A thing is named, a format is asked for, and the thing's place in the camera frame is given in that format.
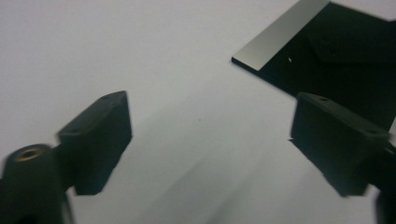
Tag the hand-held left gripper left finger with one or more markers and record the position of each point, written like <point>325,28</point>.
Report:
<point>96,140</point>

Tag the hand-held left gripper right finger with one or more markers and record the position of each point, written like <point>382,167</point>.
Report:
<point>336,146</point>

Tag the black glossy board with bracket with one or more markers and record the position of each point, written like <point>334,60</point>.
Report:
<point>342,74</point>

